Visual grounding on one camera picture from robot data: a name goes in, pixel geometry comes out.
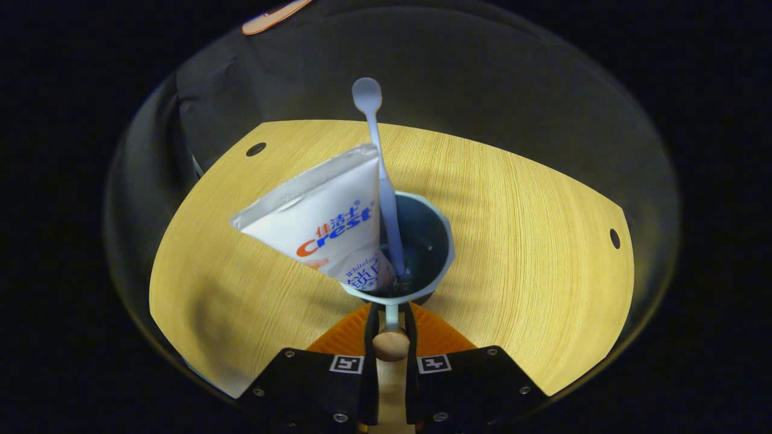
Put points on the white and blue toothbrush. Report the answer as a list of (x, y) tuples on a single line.
[(386, 199)]

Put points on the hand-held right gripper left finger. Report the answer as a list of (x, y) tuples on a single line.
[(373, 374)]

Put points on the white sheet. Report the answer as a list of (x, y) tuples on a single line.
[(197, 167)]

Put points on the white toothpaste tube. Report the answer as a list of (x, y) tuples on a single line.
[(325, 217)]

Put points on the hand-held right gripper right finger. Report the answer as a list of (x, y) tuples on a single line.
[(411, 374)]

